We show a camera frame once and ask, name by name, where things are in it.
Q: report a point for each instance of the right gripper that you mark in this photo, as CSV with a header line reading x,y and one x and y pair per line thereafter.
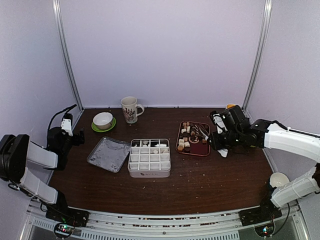
x,y
216,144

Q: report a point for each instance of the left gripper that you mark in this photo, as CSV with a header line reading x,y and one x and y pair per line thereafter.
x,y
77,141

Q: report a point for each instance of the white handled tongs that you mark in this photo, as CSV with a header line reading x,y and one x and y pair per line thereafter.
x,y
212,140

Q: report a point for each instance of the bunny tin lid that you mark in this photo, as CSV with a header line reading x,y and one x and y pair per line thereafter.
x,y
109,154

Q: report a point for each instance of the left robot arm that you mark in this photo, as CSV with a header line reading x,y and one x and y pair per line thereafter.
x,y
16,151

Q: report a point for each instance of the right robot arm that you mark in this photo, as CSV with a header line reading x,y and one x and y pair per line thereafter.
x,y
274,135

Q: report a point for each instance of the red chocolate tray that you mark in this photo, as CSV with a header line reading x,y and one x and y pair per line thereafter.
x,y
190,139

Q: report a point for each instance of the yellow inside floral mug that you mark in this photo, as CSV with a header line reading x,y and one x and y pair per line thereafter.
x,y
230,105

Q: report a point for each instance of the green saucer plate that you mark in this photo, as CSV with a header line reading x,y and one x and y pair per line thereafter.
x,y
96,129

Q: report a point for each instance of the white ceramic bowl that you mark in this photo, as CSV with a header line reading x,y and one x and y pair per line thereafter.
x,y
103,120

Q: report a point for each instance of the white cup near base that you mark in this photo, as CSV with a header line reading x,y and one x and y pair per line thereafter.
x,y
278,179

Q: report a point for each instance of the seashell coral mug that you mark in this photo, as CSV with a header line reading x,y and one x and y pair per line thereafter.
x,y
131,109

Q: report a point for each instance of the tin box with dividers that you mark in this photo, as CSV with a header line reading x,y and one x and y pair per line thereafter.
x,y
143,164

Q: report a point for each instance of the front aluminium rail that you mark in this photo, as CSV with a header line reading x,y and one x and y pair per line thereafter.
x,y
220,225

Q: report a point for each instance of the right aluminium frame post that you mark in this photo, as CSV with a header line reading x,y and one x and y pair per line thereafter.
x,y
263,36

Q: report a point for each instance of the aluminium frame post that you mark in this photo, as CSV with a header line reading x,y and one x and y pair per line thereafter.
x,y
263,36
66,57

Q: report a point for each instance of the left aluminium frame post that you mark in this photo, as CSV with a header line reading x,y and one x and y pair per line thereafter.
x,y
66,57

